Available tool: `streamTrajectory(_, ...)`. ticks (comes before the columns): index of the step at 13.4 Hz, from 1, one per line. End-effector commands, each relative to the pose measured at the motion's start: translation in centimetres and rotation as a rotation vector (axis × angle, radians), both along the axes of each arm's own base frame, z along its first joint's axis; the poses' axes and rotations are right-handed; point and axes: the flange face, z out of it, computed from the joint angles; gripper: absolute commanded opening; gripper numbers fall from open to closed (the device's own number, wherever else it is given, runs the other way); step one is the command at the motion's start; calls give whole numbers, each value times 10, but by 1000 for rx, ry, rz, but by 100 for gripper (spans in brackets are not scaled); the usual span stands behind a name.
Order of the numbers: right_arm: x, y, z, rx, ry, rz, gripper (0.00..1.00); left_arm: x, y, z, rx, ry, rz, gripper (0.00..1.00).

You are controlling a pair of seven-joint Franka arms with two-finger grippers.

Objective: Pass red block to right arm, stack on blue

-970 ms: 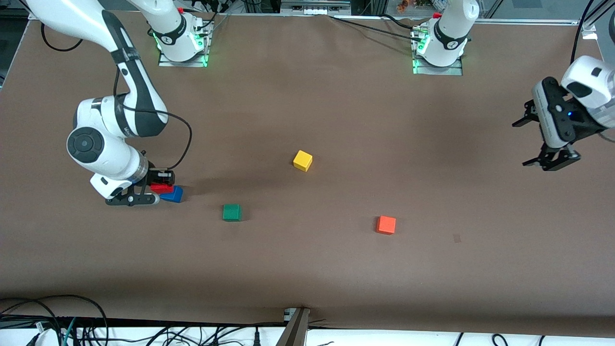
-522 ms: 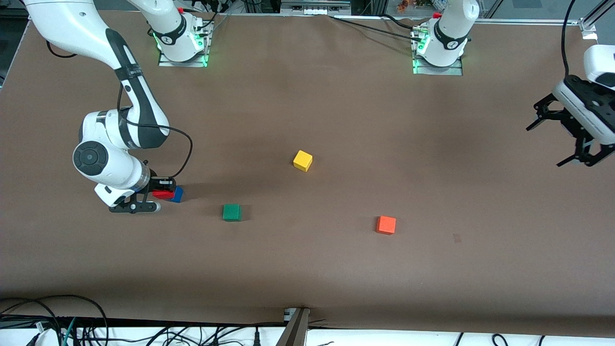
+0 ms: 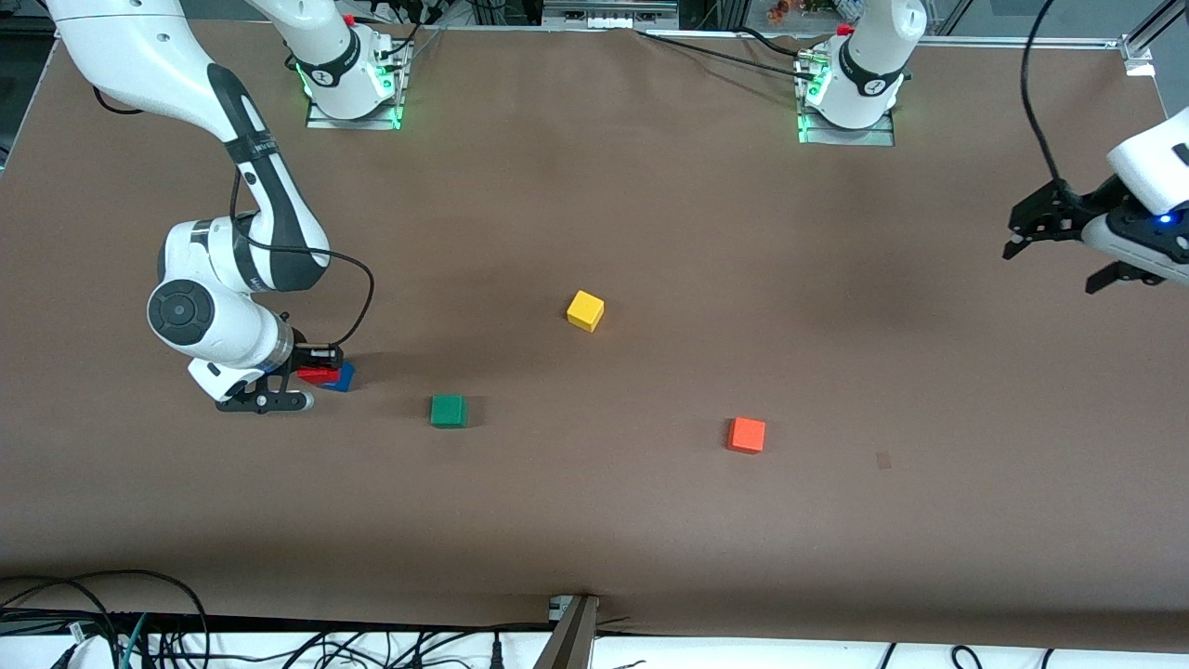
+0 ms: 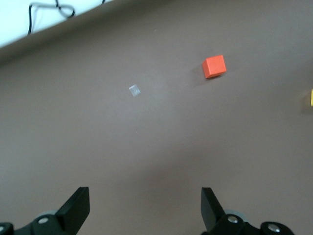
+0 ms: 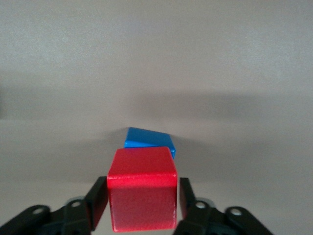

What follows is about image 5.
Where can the red wooden block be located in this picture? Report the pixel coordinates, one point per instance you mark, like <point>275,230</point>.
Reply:
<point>143,193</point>

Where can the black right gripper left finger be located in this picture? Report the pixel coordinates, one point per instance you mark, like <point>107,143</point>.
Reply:
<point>61,220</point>

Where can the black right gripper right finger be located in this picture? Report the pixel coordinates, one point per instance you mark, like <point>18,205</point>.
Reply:
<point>207,220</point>

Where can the blue wooden block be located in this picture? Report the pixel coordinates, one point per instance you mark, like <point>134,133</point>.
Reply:
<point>146,138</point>

